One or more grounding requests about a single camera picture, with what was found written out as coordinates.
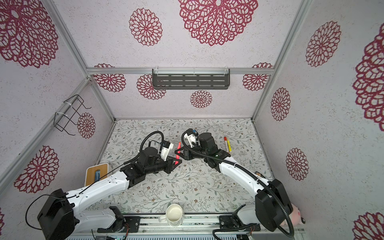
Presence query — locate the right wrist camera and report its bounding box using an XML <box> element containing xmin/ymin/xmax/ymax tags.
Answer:
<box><xmin>183</xmin><ymin>129</ymin><xmax>199</xmax><ymax>148</ymax></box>

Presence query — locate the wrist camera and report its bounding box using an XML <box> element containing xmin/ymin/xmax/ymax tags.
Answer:
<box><xmin>183</xmin><ymin>129</ymin><xmax>199</xmax><ymax>148</ymax></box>
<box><xmin>160</xmin><ymin>141</ymin><xmax>174</xmax><ymax>161</ymax></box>

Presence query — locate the dark grey wall shelf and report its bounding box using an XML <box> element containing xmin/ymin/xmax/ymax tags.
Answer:
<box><xmin>152</xmin><ymin>69</ymin><xmax>231</xmax><ymax>90</ymax></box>

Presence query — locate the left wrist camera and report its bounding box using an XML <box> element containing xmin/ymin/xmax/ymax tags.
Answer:
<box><xmin>160</xmin><ymin>141</ymin><xmax>174</xmax><ymax>161</ymax></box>

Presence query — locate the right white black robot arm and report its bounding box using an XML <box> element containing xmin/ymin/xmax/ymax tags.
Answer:
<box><xmin>175</xmin><ymin>129</ymin><xmax>295</xmax><ymax>238</ymax></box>

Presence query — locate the pink marker pen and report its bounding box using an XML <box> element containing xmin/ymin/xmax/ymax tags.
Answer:
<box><xmin>175</xmin><ymin>142</ymin><xmax>182</xmax><ymax>165</ymax></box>

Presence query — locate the yellow highlighter pen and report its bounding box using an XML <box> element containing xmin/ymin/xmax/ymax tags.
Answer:
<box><xmin>227</xmin><ymin>139</ymin><xmax>232</xmax><ymax>153</ymax></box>

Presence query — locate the pink plush toy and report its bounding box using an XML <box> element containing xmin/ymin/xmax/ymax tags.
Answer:
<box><xmin>289</xmin><ymin>204</ymin><xmax>306</xmax><ymax>227</ymax></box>

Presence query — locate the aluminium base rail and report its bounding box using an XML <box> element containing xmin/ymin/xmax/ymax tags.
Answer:
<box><xmin>68</xmin><ymin>214</ymin><xmax>289</xmax><ymax>240</ymax></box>

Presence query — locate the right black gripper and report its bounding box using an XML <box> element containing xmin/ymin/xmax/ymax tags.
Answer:
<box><xmin>175</xmin><ymin>144</ymin><xmax>210</xmax><ymax>162</ymax></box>

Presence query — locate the white ceramic mug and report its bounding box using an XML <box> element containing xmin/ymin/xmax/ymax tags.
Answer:
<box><xmin>159</xmin><ymin>204</ymin><xmax>184</xmax><ymax>227</ymax></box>

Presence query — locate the black wire wall rack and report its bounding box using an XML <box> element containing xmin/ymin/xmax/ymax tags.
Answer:
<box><xmin>53</xmin><ymin>94</ymin><xmax>91</xmax><ymax>136</ymax></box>

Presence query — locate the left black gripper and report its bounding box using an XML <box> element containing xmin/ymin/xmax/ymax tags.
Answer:
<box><xmin>145</xmin><ymin>155</ymin><xmax>183</xmax><ymax>176</ymax></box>

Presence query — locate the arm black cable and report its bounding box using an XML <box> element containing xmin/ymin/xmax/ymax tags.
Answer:
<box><xmin>25</xmin><ymin>130</ymin><xmax>165</xmax><ymax>231</ymax></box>
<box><xmin>181</xmin><ymin>131</ymin><xmax>295</xmax><ymax>240</ymax></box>

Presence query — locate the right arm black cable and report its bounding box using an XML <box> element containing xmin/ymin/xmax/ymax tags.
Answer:
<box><xmin>181</xmin><ymin>131</ymin><xmax>295</xmax><ymax>240</ymax></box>

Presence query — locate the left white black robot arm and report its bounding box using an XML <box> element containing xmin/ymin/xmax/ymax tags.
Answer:
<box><xmin>37</xmin><ymin>147</ymin><xmax>182</xmax><ymax>240</ymax></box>

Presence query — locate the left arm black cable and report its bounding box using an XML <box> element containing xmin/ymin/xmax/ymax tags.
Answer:
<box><xmin>25</xmin><ymin>130</ymin><xmax>165</xmax><ymax>231</ymax></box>

